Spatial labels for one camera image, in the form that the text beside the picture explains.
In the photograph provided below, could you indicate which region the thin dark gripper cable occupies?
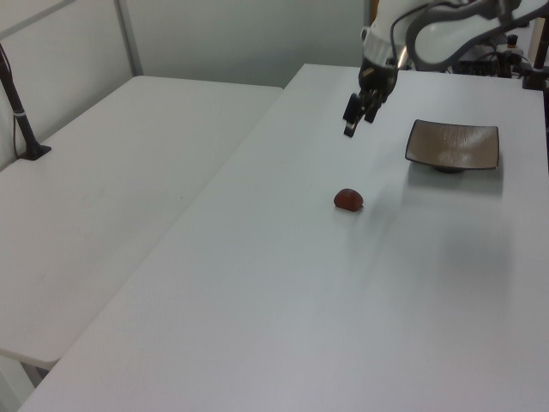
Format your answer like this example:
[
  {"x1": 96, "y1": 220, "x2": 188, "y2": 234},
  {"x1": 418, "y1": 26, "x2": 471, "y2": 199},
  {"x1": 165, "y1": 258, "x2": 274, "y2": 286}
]
[{"x1": 389, "y1": 3, "x2": 435, "y2": 66}]

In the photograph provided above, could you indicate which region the black camera stand pole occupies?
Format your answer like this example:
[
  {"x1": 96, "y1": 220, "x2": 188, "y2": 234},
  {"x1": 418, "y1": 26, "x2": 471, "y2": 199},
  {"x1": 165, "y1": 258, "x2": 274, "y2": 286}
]
[{"x1": 0, "y1": 41, "x2": 53, "y2": 162}]

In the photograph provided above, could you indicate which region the black clamp stand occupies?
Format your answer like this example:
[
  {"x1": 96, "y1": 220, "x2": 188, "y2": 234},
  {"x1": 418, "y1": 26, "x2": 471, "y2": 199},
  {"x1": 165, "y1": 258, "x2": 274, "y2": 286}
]
[{"x1": 520, "y1": 0, "x2": 549, "y2": 91}]

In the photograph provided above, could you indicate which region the black control equipment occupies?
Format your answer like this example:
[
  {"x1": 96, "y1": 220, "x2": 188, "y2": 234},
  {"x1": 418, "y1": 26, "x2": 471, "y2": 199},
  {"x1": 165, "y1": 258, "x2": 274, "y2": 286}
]
[{"x1": 457, "y1": 47, "x2": 524, "y2": 80}]

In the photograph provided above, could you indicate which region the small round brown food item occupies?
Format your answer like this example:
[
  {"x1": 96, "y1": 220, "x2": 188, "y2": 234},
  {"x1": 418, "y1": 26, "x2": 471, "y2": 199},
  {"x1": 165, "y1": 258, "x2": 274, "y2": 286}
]
[{"x1": 333, "y1": 187, "x2": 366, "y2": 214}]

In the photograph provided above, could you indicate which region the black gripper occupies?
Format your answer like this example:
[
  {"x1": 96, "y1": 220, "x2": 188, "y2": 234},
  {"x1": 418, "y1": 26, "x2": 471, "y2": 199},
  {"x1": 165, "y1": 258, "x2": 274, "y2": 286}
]
[{"x1": 342, "y1": 55, "x2": 399, "y2": 139}]

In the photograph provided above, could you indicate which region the square brown ceramic plate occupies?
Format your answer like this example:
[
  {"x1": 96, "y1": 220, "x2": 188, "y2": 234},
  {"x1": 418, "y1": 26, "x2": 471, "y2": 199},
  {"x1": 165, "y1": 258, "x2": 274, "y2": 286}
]
[{"x1": 404, "y1": 118, "x2": 501, "y2": 174}]

